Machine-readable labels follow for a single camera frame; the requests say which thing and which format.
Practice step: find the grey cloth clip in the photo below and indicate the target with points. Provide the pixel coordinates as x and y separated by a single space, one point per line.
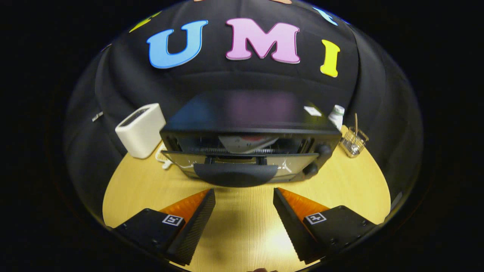
97 116

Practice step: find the white bottle green label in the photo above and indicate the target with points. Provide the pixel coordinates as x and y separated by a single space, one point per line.
336 113

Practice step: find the white square plate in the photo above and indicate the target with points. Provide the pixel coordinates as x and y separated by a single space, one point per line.
234 143

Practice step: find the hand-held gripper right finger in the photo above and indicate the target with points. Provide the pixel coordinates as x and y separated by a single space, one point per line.
293 228

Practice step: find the pink ham slice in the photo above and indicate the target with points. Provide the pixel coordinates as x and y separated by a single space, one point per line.
255 138

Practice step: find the black toaster oven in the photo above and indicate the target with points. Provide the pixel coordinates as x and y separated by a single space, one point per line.
245 113

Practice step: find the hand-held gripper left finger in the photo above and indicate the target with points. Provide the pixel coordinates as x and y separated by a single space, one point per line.
196 228

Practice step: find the white bread toaster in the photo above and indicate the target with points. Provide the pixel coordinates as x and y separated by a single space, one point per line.
141 132

